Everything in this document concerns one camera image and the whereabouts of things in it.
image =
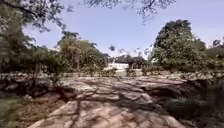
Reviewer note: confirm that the white building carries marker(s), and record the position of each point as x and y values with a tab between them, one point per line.
116	66

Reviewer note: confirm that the group of trees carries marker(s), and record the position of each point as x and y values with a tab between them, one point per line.
73	53

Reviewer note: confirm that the pale stone slab path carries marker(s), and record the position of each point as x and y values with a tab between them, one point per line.
110	110

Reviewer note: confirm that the large green tree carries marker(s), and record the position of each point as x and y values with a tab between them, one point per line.
176	46

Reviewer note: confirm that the overhanging tree branches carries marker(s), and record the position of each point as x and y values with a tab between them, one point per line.
146	6

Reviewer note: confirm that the dark undergrowth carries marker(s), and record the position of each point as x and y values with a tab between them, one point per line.
200	106

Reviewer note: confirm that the grass patch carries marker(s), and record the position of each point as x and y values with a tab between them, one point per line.
12	114

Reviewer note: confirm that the low stone wall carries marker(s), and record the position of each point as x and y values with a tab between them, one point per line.
20	76

